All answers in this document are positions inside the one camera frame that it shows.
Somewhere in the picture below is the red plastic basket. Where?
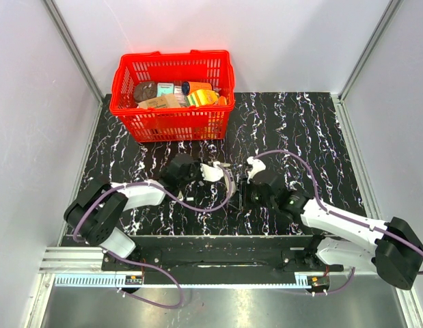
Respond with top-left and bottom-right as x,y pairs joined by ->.
109,50 -> 235,142

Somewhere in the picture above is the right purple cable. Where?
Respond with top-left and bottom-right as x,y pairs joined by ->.
254,149 -> 423,297

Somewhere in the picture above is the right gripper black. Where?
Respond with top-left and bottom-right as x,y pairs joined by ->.
228,177 -> 277,210

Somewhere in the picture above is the teal small box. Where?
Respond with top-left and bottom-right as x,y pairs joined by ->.
156,83 -> 174,97

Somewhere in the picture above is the brown cardboard box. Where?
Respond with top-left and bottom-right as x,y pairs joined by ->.
137,94 -> 180,109

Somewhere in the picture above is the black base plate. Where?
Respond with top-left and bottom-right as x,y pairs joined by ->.
100,235 -> 344,284

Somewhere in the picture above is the orange round item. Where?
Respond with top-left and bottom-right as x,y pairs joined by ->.
217,96 -> 228,106

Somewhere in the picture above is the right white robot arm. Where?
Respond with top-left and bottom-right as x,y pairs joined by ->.
240,170 -> 423,290

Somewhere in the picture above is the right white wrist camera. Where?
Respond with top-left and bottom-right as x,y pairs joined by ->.
247,156 -> 266,182

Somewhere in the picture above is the yellow green box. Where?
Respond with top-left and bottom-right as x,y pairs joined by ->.
187,89 -> 219,107

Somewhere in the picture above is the orange cylinder can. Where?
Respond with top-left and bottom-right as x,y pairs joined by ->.
181,81 -> 213,96

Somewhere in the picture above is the brown round cookie pack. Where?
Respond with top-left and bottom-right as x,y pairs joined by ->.
133,81 -> 157,103

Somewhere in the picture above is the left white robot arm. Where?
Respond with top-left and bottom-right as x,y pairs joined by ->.
64,154 -> 202,271

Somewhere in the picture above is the aluminium rail frame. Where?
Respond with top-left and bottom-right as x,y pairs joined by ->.
38,247 -> 412,288

